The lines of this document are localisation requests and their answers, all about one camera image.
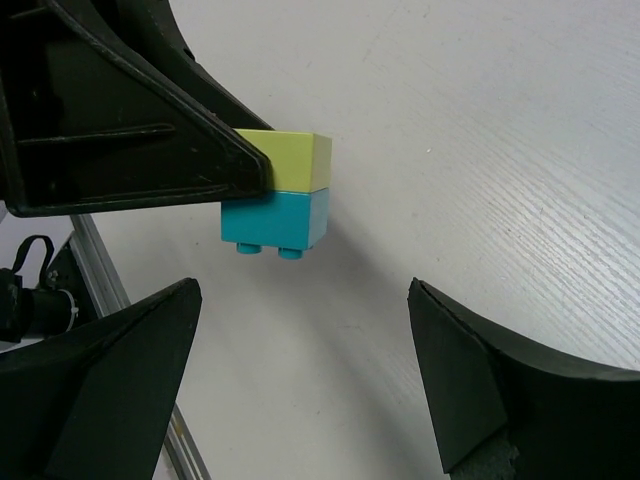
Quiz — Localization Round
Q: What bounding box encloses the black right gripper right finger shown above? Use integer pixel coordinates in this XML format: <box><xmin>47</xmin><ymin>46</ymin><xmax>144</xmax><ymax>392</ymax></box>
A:
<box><xmin>408</xmin><ymin>279</ymin><xmax>639</xmax><ymax>479</ymax></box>

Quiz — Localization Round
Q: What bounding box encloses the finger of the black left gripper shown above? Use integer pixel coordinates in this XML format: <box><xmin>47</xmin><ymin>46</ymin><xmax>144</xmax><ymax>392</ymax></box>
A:
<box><xmin>1</xmin><ymin>0</ymin><xmax>273</xmax><ymax>217</ymax></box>

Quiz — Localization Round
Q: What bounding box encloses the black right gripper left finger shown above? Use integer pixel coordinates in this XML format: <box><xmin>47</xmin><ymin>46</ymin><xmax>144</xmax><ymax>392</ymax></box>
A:
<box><xmin>1</xmin><ymin>278</ymin><xmax>202</xmax><ymax>479</ymax></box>

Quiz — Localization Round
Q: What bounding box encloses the yellow-green and teal small lego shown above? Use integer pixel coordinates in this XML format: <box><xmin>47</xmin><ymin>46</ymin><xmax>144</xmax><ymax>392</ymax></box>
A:
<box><xmin>220</xmin><ymin>129</ymin><xmax>332</xmax><ymax>260</ymax></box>

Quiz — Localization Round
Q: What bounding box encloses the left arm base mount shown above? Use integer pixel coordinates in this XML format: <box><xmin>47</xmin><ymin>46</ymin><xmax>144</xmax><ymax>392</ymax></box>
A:
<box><xmin>1</xmin><ymin>234</ymin><xmax>101</xmax><ymax>352</ymax></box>

